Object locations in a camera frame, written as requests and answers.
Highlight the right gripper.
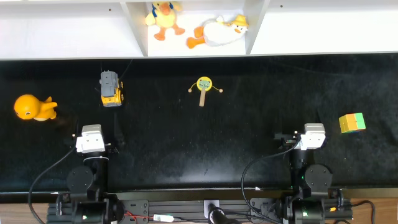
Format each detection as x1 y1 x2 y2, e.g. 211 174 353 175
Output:
274 132 301 149

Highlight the yellow rattle drum toy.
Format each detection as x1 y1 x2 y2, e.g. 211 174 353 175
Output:
187 76 224 108

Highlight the many-coloured puzzle cube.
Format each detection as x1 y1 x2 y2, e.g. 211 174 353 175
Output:
338 112 367 134

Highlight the grey and yellow toy truck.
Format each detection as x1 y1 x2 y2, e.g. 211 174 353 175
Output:
99 70 125 108

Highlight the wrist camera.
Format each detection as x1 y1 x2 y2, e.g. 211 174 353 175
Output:
298 123 326 151
75 124 106 154

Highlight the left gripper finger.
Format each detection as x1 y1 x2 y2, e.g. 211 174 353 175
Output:
112 111 126 149

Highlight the white plush duck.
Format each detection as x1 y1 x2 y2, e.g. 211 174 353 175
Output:
186 14 249 50

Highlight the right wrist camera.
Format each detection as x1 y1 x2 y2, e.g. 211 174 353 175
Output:
298 123 326 151

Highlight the orange rubber dinosaur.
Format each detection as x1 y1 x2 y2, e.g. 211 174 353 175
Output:
13 94 58 122

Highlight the yellow plush duck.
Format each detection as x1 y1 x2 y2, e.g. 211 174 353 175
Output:
145 1 186 42

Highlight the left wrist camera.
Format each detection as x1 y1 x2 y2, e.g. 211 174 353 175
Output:
75 124 106 154

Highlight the black cable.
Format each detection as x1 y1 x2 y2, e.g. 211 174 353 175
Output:
27 146 78 224
240 139 302 224

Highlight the mounting rail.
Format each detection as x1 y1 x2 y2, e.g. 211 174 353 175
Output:
46 198 376 224

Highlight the white shelf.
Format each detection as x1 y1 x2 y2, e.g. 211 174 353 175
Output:
0 0 398 61

